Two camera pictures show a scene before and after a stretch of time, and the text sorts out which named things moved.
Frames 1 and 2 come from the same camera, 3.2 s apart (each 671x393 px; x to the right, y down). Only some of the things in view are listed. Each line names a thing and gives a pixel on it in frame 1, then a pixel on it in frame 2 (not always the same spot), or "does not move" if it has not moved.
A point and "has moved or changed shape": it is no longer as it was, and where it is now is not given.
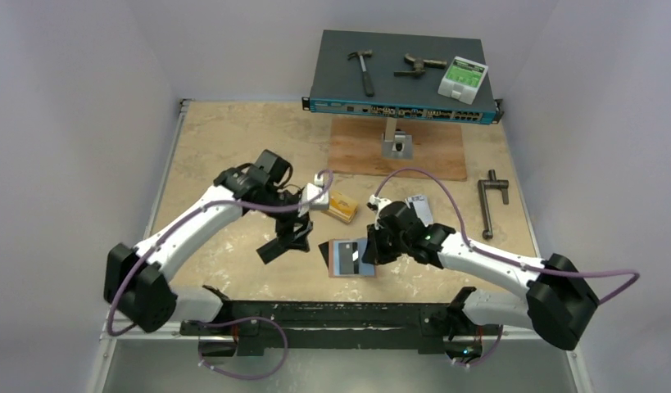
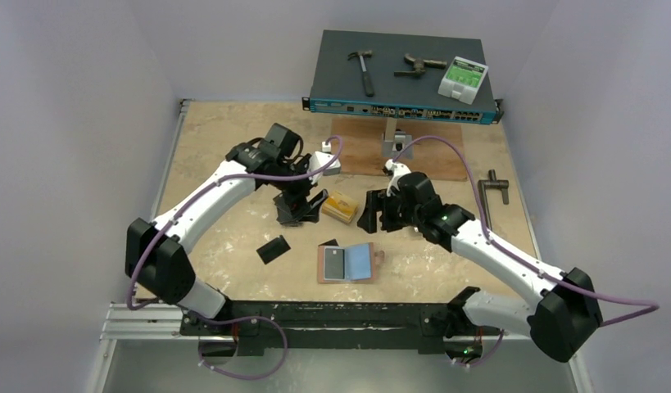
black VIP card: [348, 253] -> [334, 263]
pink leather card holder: [365, 269] has moved or changed shape
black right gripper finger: [370, 253] -> [375, 201]
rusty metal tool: [419, 65] does not move
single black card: [271, 250] does not move
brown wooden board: [355, 147] does not move
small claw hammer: [366, 77] does not move
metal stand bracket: [395, 143] does not move
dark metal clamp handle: [492, 182] does not move
